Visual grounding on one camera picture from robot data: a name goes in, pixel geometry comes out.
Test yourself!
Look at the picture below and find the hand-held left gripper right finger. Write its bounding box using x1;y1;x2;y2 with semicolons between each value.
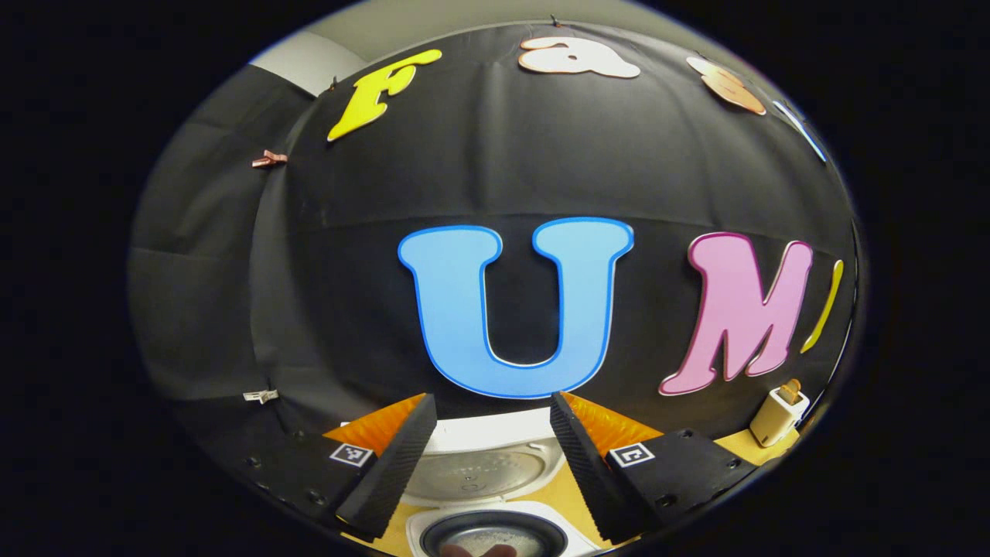
550;389;774;546

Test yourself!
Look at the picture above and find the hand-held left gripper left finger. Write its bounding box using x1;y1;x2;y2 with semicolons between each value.
246;391;438;542

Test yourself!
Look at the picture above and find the white rice cooker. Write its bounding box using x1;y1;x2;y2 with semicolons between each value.
401;408;603;557

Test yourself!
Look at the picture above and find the white rice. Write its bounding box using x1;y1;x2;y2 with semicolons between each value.
463;528;536;547

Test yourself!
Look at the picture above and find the white chopstick holder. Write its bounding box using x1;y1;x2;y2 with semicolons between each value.
749;387;811;449

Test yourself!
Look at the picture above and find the black backdrop cloth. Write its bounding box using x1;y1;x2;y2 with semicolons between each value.
128;19;861;465

